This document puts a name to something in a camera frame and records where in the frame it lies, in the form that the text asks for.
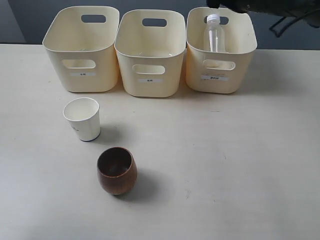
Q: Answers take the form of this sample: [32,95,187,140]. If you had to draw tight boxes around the brown wooden cup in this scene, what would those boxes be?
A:
[96,147,138,196]

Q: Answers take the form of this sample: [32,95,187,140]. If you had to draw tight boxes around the white paper cup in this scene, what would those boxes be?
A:
[63,97,101,142]

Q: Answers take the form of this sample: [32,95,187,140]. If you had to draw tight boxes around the clear plastic bottle white cap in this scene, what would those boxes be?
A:
[203,14,228,70]

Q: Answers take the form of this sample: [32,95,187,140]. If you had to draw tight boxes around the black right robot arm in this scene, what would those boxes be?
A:
[206,0,320,18]

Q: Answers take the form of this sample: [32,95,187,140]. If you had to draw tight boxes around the cream bin middle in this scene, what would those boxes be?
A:
[114,9,186,98]

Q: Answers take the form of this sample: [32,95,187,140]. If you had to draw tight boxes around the cream bin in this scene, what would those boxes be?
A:
[185,7,258,94]
[42,5,120,93]
[114,9,186,98]

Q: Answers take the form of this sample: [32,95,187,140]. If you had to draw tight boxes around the cream bin right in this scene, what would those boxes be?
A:
[185,7,258,94]

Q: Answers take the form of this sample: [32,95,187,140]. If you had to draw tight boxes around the cream bin left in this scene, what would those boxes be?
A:
[42,5,120,93]

